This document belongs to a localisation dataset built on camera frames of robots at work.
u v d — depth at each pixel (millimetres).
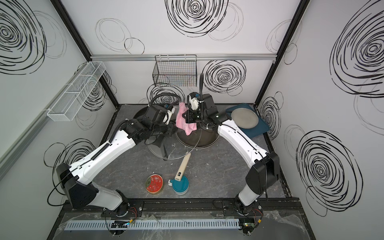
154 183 787
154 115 536
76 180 395
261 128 1063
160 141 662
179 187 737
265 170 413
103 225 695
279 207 767
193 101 691
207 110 581
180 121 759
